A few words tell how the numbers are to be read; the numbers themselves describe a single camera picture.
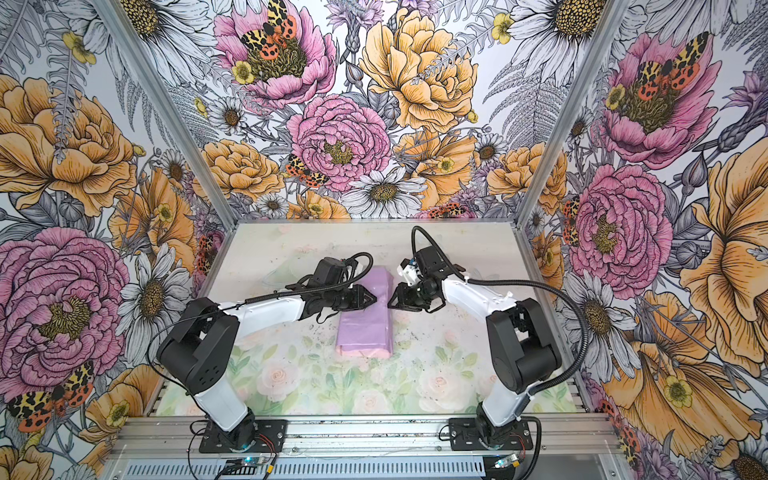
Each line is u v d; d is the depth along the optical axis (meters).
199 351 0.47
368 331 0.85
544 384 0.49
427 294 0.76
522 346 0.47
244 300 0.55
